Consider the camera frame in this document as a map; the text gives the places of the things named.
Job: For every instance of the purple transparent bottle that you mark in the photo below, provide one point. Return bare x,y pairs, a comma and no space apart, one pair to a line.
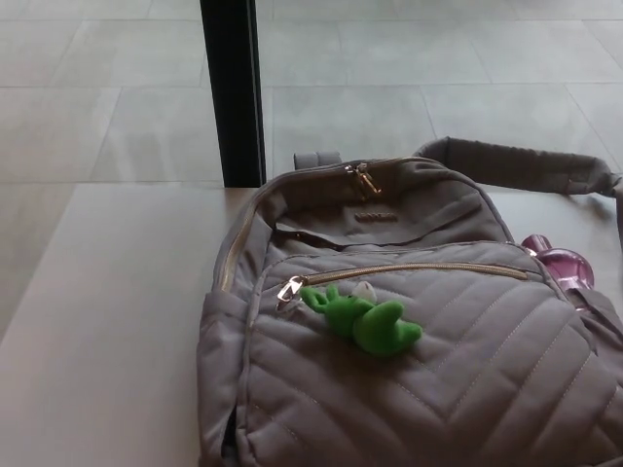
564,265

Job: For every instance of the grey quilted backpack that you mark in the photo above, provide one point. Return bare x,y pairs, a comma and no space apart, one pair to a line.
389,389

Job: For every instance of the black window frame post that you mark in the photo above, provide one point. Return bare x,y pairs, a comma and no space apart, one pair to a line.
233,97

